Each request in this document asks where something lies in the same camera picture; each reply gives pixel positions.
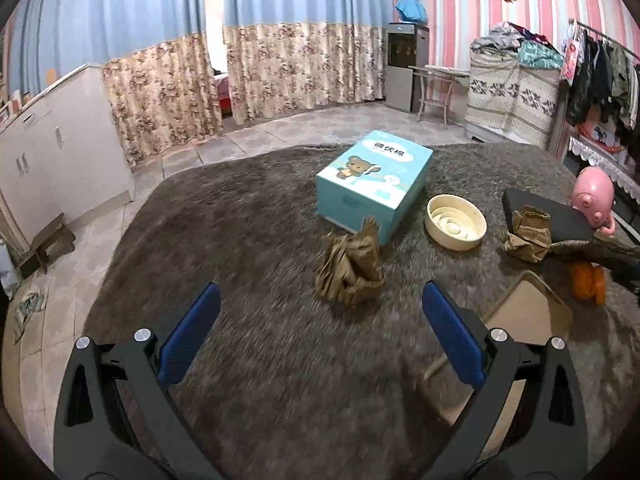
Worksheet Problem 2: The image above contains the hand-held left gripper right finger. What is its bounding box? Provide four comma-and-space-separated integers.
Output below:
421, 280, 588, 480

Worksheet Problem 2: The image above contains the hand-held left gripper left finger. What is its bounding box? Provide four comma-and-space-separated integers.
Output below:
52, 281, 226, 480

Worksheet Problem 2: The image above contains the brown paper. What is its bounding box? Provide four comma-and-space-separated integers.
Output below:
501, 204, 555, 264
315, 216, 386, 307

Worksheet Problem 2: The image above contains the cream ridged bowl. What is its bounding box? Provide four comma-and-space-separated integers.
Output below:
424, 194, 487, 252

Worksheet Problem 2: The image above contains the small orange crumpled bag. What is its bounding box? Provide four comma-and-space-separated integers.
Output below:
569, 260, 607, 307

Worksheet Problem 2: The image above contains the black flat case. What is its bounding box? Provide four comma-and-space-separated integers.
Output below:
501, 187, 608, 246

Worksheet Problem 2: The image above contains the small wooden stool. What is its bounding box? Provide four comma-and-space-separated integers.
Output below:
20, 212, 77, 276

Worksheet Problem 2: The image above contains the teal cardboard box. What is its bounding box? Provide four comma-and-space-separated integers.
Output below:
315, 130, 434, 247

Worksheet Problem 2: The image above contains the camouflage pattern packet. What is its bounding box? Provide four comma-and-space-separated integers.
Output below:
547, 232, 640, 293

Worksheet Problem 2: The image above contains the pink pig toy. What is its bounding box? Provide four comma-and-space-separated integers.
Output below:
571, 166, 617, 238

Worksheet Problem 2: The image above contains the white cabinet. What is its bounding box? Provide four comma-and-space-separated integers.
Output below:
0, 62, 136, 241

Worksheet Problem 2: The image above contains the low shelf with lace cloth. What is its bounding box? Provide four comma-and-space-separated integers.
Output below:
565, 132, 640, 231

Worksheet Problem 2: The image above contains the patterned cloth covered cabinet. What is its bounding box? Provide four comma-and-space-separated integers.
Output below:
464, 45, 571, 150

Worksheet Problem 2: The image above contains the small round side table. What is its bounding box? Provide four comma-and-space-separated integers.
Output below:
407, 64, 471, 126

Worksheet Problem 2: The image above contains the grey water dispenser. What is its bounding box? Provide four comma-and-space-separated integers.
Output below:
384, 22, 431, 113

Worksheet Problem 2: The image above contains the pile of clothes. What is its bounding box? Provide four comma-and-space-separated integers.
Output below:
472, 21, 568, 71

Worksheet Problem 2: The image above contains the row of hanging clothes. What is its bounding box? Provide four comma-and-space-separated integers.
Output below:
565, 30, 640, 133

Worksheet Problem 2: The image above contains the pink hanging bag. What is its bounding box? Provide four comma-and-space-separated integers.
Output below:
560, 22, 586, 83

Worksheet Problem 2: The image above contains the wide blue floral curtain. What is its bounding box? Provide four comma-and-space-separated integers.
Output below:
0, 0, 223, 168

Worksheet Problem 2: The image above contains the blue cloth cover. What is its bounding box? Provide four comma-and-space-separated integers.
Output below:
395, 0, 429, 25

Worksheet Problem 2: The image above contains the metal clothes rack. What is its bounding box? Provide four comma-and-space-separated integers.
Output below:
547, 19, 640, 158

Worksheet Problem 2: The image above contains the narrow blue floral curtain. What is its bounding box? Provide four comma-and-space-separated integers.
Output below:
220, 0, 393, 126

